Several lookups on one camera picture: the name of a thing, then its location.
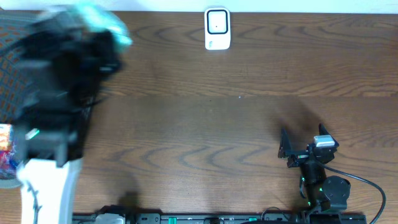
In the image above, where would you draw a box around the teal snack packet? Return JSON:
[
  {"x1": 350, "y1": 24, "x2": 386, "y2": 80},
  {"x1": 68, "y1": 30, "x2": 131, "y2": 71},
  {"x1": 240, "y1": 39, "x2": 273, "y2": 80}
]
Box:
[{"x1": 72, "y1": 2, "x2": 133, "y2": 54}]

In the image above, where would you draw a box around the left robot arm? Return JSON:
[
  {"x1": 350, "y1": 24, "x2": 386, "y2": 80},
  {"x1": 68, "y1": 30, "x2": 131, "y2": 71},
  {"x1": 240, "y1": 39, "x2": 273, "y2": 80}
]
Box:
[{"x1": 12, "y1": 18, "x2": 121, "y2": 223}]

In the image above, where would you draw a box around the orange small box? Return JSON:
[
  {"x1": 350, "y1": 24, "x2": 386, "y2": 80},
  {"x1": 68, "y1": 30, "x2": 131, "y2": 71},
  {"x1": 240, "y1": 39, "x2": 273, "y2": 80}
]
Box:
[{"x1": 0, "y1": 124, "x2": 13, "y2": 151}]

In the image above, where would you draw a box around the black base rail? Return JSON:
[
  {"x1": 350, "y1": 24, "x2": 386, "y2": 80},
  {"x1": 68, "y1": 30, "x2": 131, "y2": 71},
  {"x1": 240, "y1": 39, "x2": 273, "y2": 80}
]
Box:
[{"x1": 72, "y1": 205, "x2": 366, "y2": 224}]

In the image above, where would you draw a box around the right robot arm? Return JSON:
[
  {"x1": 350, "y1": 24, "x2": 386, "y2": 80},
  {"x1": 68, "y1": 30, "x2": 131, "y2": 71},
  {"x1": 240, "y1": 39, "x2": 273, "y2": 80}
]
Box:
[{"x1": 278, "y1": 124, "x2": 351, "y2": 223}]

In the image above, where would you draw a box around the white barcode scanner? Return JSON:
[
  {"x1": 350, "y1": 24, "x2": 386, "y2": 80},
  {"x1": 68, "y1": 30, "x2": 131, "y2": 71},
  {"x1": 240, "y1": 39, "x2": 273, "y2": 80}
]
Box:
[{"x1": 204, "y1": 7, "x2": 231, "y2": 50}]

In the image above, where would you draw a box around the grey plastic mesh basket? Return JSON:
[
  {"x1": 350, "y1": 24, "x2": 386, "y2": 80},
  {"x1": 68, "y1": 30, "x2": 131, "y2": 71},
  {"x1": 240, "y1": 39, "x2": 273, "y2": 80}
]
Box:
[{"x1": 0, "y1": 10, "x2": 94, "y2": 190}]

